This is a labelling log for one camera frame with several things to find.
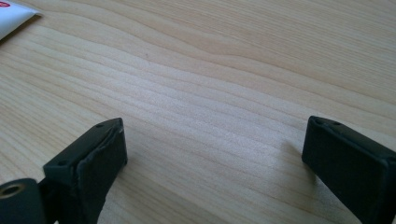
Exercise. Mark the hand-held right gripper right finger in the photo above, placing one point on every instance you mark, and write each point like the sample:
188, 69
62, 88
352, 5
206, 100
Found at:
351, 161

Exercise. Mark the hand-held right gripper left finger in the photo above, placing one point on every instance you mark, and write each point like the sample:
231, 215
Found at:
93, 168

